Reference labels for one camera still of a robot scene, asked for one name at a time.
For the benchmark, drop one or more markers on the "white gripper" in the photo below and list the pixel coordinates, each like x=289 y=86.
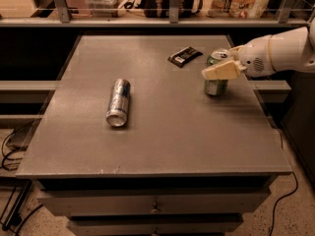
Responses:
x=257 y=57

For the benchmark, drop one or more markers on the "green soda can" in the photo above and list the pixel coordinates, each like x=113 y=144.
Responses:
x=216 y=87

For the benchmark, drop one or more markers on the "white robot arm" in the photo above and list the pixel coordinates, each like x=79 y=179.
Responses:
x=293 y=50

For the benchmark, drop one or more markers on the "silver blue energy drink can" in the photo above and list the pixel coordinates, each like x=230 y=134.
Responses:
x=118 y=105

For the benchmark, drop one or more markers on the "black snack bar wrapper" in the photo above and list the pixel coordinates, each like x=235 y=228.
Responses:
x=184 y=56

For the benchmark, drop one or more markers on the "printed snack bag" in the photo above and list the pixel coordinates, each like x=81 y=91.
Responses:
x=239 y=9

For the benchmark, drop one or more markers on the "black backpack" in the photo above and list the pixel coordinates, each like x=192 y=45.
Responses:
x=160 y=8

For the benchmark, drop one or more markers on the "grey drawer cabinet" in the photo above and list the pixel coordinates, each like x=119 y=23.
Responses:
x=131 y=145

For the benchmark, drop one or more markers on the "upper grey drawer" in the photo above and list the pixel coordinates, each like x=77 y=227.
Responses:
x=102 y=203

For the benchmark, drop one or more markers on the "grey drawer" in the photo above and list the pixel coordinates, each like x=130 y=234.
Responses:
x=152 y=225
x=102 y=203

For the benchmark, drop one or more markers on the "lower grey drawer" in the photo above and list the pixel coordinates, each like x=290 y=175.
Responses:
x=152 y=225

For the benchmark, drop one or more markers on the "metal shelf rail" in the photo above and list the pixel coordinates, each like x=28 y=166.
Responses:
x=75 y=14

